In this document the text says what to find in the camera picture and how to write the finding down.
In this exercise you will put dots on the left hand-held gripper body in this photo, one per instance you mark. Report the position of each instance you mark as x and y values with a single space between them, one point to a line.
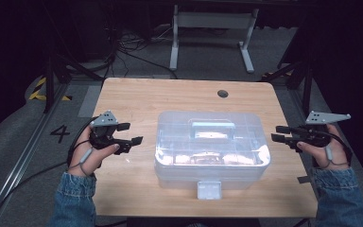
104 119

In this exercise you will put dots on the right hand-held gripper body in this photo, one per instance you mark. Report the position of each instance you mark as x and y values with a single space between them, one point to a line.
319 118

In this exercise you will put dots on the clear plastic storage box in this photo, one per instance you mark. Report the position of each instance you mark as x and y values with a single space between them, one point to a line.
212 148

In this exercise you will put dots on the person's right hand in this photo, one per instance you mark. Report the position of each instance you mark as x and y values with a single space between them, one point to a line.
337 154

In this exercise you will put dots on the person's left hand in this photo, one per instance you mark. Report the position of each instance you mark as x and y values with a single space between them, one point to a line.
89 157

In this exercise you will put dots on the black metal stand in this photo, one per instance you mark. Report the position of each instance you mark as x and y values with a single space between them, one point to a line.
48 85
307 82

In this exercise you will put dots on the grey tape piece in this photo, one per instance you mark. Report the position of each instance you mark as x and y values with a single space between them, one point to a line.
303 179

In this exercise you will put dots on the yellow and black floor tape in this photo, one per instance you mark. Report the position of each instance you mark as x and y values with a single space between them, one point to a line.
38 93

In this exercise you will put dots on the white metal stand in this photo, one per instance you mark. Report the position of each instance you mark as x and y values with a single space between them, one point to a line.
214 19

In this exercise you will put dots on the grey floor rail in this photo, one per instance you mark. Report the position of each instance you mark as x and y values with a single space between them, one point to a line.
22 160

